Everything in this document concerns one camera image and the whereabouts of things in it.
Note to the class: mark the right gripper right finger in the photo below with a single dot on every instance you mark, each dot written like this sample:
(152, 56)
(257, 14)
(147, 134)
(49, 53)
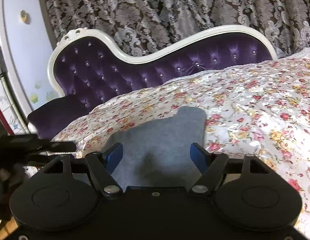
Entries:
(211, 166)

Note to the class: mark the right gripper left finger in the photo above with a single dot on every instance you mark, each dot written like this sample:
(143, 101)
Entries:
(101, 165)

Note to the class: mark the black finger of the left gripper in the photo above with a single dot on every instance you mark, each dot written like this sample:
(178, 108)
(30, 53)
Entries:
(28, 148)

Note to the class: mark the grey argyle knit sweater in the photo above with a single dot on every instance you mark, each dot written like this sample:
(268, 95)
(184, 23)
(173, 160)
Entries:
(157, 153)

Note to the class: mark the floral bedspread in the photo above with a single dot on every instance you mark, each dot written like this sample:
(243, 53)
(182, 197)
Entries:
(260, 108)

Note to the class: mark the purple tufted white-framed headboard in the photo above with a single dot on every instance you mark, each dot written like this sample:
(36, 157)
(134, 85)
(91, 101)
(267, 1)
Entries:
(87, 68)

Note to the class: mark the grey damask curtain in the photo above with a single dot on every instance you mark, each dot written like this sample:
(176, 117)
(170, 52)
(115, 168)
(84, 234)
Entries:
(142, 27)

